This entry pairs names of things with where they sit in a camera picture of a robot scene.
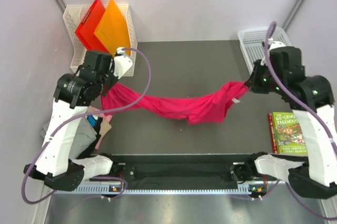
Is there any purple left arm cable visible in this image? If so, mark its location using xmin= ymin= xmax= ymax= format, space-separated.
xmin=21 ymin=47 xmax=152 ymax=205

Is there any orange plastic folder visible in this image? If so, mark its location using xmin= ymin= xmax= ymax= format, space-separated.
xmin=94 ymin=0 xmax=131 ymax=55

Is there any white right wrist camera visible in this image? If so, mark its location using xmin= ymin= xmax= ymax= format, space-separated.
xmin=262 ymin=38 xmax=286 ymax=51

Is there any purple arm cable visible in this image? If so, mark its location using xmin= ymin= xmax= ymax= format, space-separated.
xmin=21 ymin=47 xmax=152 ymax=205
xmin=263 ymin=21 xmax=337 ymax=221

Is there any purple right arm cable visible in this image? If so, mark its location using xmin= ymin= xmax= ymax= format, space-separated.
xmin=263 ymin=21 xmax=337 ymax=221

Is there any brown folded cloth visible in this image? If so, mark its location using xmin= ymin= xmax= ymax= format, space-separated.
xmin=99 ymin=119 xmax=112 ymax=141

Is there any red plastic folder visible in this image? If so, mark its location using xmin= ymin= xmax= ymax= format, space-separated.
xmin=75 ymin=0 xmax=108 ymax=53

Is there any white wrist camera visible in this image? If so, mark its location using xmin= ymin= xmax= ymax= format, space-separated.
xmin=262 ymin=38 xmax=286 ymax=51
xmin=113 ymin=47 xmax=133 ymax=79

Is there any white plastic mesh basket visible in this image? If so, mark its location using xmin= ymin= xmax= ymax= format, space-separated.
xmin=237 ymin=27 xmax=292 ymax=74

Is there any white file organizer rack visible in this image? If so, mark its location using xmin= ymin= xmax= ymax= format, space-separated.
xmin=63 ymin=4 xmax=137 ymax=72

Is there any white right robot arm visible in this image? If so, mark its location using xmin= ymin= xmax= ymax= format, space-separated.
xmin=245 ymin=46 xmax=336 ymax=199

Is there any aluminium front rail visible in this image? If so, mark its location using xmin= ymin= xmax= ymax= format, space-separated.
xmin=55 ymin=165 xmax=278 ymax=198

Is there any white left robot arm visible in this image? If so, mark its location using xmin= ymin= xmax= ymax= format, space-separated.
xmin=22 ymin=48 xmax=133 ymax=191

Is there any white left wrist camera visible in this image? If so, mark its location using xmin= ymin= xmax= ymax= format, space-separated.
xmin=113 ymin=47 xmax=133 ymax=79

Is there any pink red t shirt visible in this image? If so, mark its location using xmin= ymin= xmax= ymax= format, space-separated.
xmin=101 ymin=81 xmax=248 ymax=124

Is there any grey folded t shirt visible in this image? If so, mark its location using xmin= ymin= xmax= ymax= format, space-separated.
xmin=39 ymin=118 xmax=98 ymax=159

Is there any green treehouse book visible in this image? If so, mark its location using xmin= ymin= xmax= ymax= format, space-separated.
xmin=268 ymin=112 xmax=308 ymax=156

